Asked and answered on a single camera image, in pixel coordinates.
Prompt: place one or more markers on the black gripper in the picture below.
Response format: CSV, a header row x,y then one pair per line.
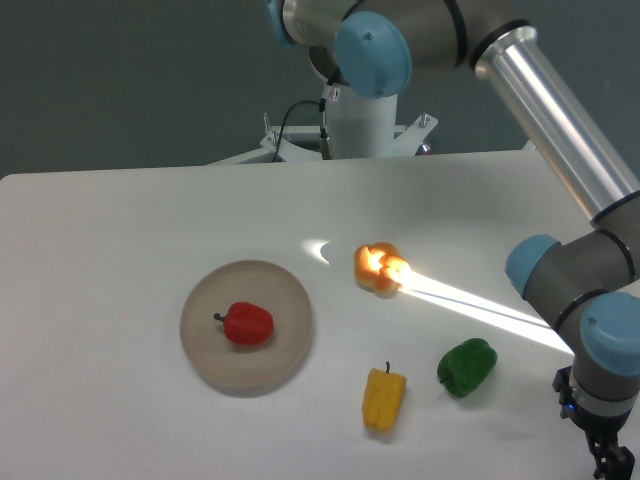
x,y
601,420

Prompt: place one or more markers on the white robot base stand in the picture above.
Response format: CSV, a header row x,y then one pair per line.
x,y
350,127

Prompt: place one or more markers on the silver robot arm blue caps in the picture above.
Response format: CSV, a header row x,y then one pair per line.
x,y
374,47

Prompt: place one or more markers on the green bell pepper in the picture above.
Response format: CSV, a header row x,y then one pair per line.
x,y
465,367

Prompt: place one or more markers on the yellow bell pepper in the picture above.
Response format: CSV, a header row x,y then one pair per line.
x,y
382,399

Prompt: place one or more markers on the round beige plate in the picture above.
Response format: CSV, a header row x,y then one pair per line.
x,y
247,370

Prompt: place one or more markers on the red bell pepper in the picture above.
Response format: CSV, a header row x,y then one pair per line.
x,y
246,324

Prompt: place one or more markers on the orange bread roll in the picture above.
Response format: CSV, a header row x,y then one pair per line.
x,y
380,268

